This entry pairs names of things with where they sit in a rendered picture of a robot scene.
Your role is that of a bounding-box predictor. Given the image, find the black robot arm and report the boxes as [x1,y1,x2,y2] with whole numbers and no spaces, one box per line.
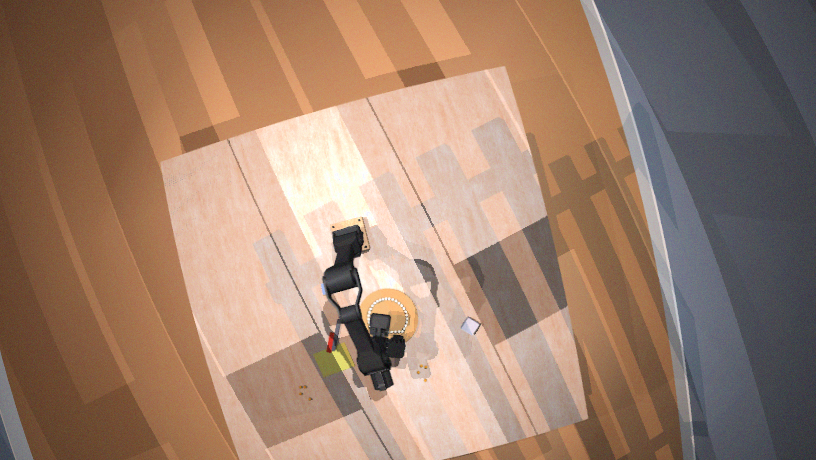
[322,224,406,391]

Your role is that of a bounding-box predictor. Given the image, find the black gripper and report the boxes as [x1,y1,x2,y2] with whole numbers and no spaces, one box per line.
[369,313,391,350]

